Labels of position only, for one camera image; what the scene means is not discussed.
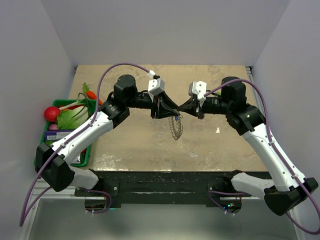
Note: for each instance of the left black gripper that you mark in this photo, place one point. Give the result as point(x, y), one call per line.
point(161, 106)

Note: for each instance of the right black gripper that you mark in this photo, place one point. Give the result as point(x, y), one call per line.
point(195, 107)

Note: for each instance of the metal disc with keyrings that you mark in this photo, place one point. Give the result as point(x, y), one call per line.
point(176, 127)

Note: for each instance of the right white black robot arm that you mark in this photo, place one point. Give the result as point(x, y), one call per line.
point(288, 186)

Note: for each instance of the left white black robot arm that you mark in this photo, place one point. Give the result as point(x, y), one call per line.
point(53, 162)

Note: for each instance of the orange toy carrot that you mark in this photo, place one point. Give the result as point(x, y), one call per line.
point(90, 94)

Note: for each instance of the green plastic crate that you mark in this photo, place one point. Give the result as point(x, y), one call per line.
point(61, 104)

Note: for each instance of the toy bok choy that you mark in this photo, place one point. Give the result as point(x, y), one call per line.
point(75, 114)

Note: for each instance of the white silver packet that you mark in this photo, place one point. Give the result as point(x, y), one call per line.
point(80, 160)

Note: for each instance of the red toy radish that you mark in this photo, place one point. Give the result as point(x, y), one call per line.
point(51, 114)

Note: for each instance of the pink toy onion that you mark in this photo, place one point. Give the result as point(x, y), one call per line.
point(53, 127)

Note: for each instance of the purple box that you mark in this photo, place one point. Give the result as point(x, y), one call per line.
point(55, 135)

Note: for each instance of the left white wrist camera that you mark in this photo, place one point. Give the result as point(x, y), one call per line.
point(156, 86)

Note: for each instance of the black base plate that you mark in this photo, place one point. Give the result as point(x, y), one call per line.
point(162, 188)

